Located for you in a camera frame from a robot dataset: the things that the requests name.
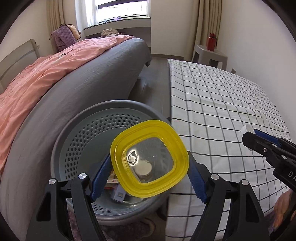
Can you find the beige curtain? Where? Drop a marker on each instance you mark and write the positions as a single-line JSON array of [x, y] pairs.
[[55, 15], [205, 19]]

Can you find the purple knitted bag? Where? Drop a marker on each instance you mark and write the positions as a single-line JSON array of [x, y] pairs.
[[62, 38]]

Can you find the grey plastic stool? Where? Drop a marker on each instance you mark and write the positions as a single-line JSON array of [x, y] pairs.
[[204, 56]]

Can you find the red white snack packet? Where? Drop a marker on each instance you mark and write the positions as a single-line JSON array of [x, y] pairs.
[[112, 181]]

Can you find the red water bottle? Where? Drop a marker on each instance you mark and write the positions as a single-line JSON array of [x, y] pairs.
[[212, 42]]

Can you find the beige left curtain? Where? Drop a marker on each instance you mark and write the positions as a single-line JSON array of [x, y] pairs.
[[55, 15]]

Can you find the yellow plastic lid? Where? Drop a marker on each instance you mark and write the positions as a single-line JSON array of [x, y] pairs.
[[157, 142]]

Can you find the red white paper cup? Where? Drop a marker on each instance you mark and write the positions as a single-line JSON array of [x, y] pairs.
[[143, 170]]

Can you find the grey headboard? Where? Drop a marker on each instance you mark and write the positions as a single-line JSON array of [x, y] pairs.
[[17, 61]]

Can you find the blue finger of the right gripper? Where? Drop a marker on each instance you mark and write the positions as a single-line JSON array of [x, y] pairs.
[[268, 137], [263, 147]]

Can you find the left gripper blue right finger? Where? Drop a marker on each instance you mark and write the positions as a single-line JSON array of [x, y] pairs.
[[196, 179]]

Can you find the white sheer curtain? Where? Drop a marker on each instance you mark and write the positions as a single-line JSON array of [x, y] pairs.
[[85, 13]]

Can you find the beige cloth on sill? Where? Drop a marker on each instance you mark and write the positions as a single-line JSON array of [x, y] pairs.
[[109, 33]]

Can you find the grey bed mattress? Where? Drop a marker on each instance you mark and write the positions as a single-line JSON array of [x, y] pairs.
[[110, 76]]

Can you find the pink duvet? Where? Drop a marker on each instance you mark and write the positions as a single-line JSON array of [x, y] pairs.
[[27, 88]]

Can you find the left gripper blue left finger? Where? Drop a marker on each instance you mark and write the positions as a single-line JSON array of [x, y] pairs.
[[99, 177]]

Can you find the grey perforated trash basket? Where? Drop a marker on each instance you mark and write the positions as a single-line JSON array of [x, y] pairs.
[[86, 140]]

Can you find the window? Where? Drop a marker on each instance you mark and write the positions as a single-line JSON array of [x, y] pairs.
[[115, 10]]

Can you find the beige right curtain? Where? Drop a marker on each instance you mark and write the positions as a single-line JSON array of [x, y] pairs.
[[205, 19]]

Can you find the right hand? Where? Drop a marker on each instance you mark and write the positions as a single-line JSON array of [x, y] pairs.
[[281, 208]]

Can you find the lavender cardboard box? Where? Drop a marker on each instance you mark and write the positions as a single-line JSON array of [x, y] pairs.
[[118, 193]]

